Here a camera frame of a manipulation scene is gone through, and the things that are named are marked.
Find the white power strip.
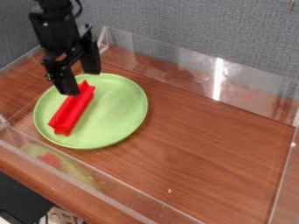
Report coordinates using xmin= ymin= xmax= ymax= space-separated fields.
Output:
xmin=37 ymin=206 xmax=85 ymax=224

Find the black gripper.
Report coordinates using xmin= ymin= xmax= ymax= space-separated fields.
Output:
xmin=29 ymin=8 xmax=101 ymax=96

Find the green round plate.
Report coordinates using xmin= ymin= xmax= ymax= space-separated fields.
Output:
xmin=32 ymin=73 xmax=148 ymax=150

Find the clear acrylic enclosure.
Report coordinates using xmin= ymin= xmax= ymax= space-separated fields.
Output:
xmin=0 ymin=28 xmax=299 ymax=224

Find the clear acrylic corner bracket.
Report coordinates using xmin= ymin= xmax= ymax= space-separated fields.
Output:
xmin=97 ymin=26 xmax=109 ymax=54

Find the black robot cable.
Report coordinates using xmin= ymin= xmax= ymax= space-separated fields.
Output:
xmin=70 ymin=0 xmax=84 ymax=18

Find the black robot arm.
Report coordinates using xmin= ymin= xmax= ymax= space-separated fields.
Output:
xmin=29 ymin=0 xmax=101 ymax=96

